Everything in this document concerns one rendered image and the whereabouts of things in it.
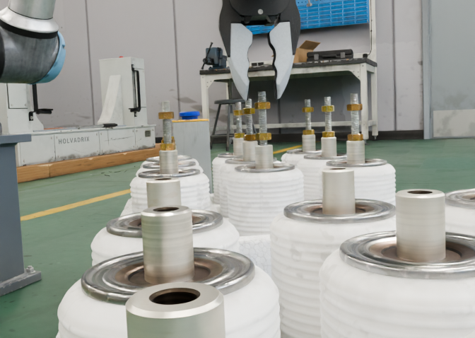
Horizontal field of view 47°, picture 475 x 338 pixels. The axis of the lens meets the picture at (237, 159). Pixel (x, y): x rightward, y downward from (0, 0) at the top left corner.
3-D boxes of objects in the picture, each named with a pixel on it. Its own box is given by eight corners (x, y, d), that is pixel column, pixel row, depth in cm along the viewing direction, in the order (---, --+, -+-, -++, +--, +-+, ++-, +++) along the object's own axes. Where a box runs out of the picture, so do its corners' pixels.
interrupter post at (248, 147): (247, 162, 82) (247, 141, 81) (261, 162, 80) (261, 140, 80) (239, 164, 80) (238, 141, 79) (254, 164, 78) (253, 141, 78)
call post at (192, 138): (179, 283, 106) (171, 121, 103) (179, 273, 113) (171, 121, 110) (216, 280, 107) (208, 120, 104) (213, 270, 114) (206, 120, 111)
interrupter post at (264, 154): (273, 172, 67) (272, 145, 67) (254, 172, 67) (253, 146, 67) (275, 170, 69) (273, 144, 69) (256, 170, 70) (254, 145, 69)
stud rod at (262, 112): (258, 153, 68) (256, 92, 68) (265, 152, 69) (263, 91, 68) (262, 153, 67) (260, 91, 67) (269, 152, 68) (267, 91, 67)
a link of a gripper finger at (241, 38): (243, 101, 72) (250, 30, 71) (249, 100, 66) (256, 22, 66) (219, 98, 72) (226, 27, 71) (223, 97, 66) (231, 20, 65)
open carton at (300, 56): (287, 69, 564) (286, 46, 562) (321, 65, 541) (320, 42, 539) (271, 67, 540) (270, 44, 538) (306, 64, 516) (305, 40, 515)
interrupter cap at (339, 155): (343, 156, 86) (343, 151, 86) (363, 159, 78) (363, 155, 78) (297, 159, 84) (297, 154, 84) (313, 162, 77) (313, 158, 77)
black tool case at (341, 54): (310, 65, 539) (310, 55, 538) (354, 62, 529) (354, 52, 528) (306, 63, 506) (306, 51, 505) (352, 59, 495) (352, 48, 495)
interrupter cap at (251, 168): (294, 174, 64) (293, 168, 64) (230, 176, 65) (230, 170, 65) (296, 167, 71) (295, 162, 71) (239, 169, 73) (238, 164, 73)
